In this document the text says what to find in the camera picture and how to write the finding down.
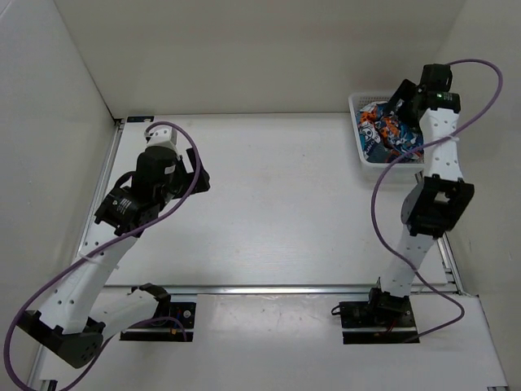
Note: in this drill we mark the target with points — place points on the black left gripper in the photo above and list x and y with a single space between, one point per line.
188 178

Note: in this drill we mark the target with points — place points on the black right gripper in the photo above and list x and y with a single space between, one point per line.
406 92

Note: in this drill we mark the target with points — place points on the colourful patterned shorts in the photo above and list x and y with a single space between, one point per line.
384 138

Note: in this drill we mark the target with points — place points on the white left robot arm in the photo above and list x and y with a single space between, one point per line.
67 323

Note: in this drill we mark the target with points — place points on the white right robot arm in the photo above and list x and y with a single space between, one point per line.
439 199

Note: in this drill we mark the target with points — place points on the white perforated plastic basket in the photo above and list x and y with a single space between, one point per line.
356 101

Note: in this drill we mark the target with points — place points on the blue label sticker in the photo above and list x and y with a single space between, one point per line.
140 119

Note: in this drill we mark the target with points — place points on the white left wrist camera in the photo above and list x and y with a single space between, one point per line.
161 136

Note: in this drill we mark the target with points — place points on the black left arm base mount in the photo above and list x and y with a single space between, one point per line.
174 324

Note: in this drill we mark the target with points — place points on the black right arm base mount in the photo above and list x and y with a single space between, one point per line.
362 326

